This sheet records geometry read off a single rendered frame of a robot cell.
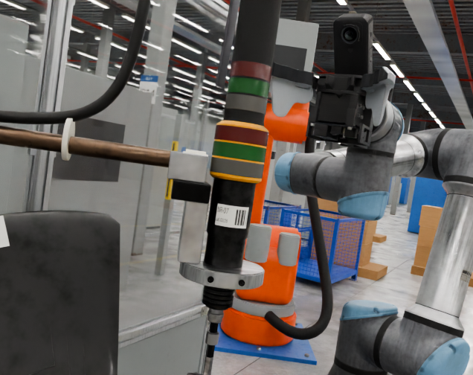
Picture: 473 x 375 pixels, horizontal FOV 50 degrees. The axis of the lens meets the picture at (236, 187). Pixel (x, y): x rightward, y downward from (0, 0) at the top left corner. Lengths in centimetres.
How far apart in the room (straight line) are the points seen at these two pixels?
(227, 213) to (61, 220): 19
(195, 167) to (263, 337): 404
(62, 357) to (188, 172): 19
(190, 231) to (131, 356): 125
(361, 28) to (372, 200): 27
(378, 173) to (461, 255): 34
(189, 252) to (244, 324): 400
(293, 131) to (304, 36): 80
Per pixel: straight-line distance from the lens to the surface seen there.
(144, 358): 169
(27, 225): 52
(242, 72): 41
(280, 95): 63
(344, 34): 68
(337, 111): 65
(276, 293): 438
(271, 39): 42
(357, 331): 114
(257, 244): 422
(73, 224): 52
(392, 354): 110
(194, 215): 40
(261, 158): 40
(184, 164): 40
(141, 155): 41
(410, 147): 113
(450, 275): 109
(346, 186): 82
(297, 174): 89
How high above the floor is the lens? 154
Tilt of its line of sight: 3 degrees down
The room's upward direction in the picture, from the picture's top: 8 degrees clockwise
